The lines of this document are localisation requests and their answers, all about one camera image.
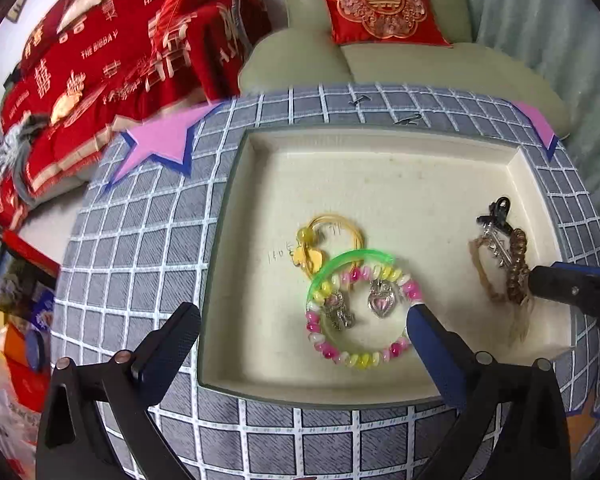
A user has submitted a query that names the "cream jewelry tray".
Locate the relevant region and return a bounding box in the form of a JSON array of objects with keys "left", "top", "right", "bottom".
[{"left": 196, "top": 125, "right": 577, "bottom": 408}]

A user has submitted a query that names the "silver spiked hair clip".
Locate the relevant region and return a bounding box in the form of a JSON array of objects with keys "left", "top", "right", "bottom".
[{"left": 480, "top": 225, "right": 518, "bottom": 271}]

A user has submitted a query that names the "pale green sofa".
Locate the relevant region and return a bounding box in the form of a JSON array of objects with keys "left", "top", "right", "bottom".
[{"left": 237, "top": 0, "right": 571, "bottom": 138}]

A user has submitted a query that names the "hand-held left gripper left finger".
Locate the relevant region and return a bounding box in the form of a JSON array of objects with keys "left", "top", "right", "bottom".
[{"left": 35, "top": 301, "right": 202, "bottom": 480}]

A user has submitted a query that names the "black hair claw clip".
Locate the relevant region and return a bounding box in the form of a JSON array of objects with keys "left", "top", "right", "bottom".
[{"left": 476, "top": 196, "right": 513, "bottom": 236}]

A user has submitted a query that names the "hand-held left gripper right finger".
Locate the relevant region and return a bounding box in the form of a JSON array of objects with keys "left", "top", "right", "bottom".
[{"left": 405, "top": 302, "right": 576, "bottom": 480}]

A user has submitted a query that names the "grey white crumpled cloth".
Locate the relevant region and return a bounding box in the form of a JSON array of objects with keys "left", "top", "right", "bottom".
[{"left": 0, "top": 115, "right": 46, "bottom": 201}]

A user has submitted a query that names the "large pink star sticker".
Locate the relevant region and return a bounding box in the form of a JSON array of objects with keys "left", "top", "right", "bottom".
[{"left": 102, "top": 102, "right": 226, "bottom": 193}]

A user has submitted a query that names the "green plastic bangle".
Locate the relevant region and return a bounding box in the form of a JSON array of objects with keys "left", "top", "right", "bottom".
[{"left": 305, "top": 247, "right": 397, "bottom": 306}]

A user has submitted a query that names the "orange star sticker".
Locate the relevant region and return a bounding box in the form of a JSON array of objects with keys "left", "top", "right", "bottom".
[{"left": 565, "top": 390, "right": 600, "bottom": 456}]

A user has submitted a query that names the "yellow hair tie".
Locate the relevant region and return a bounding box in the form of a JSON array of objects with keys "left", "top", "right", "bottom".
[{"left": 292, "top": 214, "right": 366, "bottom": 278}]

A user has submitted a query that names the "pink yellow bead bracelet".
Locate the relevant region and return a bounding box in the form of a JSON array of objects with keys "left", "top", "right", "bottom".
[{"left": 304, "top": 266, "right": 426, "bottom": 371}]

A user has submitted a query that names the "grey checked tablecloth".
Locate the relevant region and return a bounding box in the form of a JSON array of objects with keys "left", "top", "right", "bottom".
[{"left": 55, "top": 85, "right": 600, "bottom": 480}]

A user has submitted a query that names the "silver heart charm earring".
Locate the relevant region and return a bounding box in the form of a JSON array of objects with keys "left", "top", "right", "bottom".
[{"left": 367, "top": 280, "right": 396, "bottom": 320}]

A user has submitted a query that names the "red printed blanket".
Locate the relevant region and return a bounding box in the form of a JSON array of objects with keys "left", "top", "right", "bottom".
[{"left": 0, "top": 0, "right": 273, "bottom": 226}]

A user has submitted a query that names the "brown bead bracelet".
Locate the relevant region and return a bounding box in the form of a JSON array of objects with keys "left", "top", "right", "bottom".
[{"left": 502, "top": 228, "right": 531, "bottom": 306}]

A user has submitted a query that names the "red embroidered cushion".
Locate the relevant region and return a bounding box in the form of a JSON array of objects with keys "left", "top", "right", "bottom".
[{"left": 307, "top": 0, "right": 453, "bottom": 48}]

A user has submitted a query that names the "white plastic bag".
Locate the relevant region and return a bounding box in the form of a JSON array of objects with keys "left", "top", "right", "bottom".
[{"left": 0, "top": 325, "right": 46, "bottom": 480}]

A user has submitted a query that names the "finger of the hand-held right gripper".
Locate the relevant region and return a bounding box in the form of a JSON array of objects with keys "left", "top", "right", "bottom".
[{"left": 527, "top": 261, "right": 600, "bottom": 333}]

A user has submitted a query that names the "brown hair tie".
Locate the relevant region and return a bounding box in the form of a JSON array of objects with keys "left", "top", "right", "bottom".
[{"left": 469, "top": 237, "right": 533, "bottom": 341}]

